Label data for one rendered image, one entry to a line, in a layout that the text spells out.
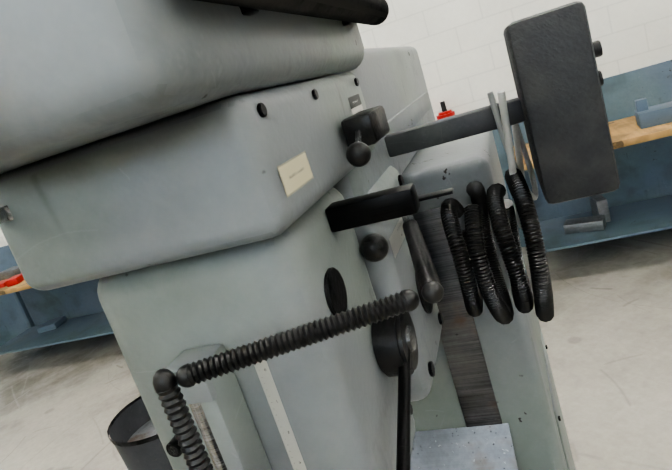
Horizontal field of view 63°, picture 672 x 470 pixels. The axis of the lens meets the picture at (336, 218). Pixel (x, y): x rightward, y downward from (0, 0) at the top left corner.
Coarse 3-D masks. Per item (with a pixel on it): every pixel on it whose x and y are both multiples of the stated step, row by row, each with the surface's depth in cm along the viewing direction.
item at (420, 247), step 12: (408, 228) 46; (408, 240) 43; (420, 240) 42; (420, 252) 39; (420, 264) 37; (432, 264) 37; (420, 276) 35; (432, 276) 34; (420, 288) 34; (432, 288) 33; (432, 300) 33
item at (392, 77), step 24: (384, 48) 93; (408, 48) 117; (360, 72) 70; (384, 72) 85; (408, 72) 107; (384, 96) 81; (408, 96) 101; (408, 120) 93; (432, 120) 125; (384, 144) 74; (360, 168) 60; (384, 168) 71; (360, 192) 59
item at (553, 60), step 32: (512, 32) 59; (544, 32) 58; (576, 32) 57; (512, 64) 66; (544, 64) 59; (576, 64) 58; (544, 96) 59; (576, 96) 59; (544, 128) 60; (576, 128) 60; (608, 128) 59; (544, 160) 61; (576, 160) 61; (608, 160) 60; (544, 192) 63; (576, 192) 62
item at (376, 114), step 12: (372, 108) 55; (348, 120) 51; (360, 120) 51; (372, 120) 51; (384, 120) 56; (348, 132) 51; (360, 132) 51; (372, 132) 51; (384, 132) 54; (348, 144) 52; (360, 144) 47; (372, 144) 51; (348, 156) 47; (360, 156) 47
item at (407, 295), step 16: (368, 304) 33; (384, 304) 33; (400, 304) 33; (416, 304) 33; (320, 320) 33; (336, 320) 33; (352, 320) 33; (368, 320) 33; (272, 336) 33; (288, 336) 32; (304, 336) 32; (320, 336) 32; (240, 352) 32; (256, 352) 32; (272, 352) 32; (288, 352) 33; (192, 368) 32; (208, 368) 32; (224, 368) 32; (192, 384) 32
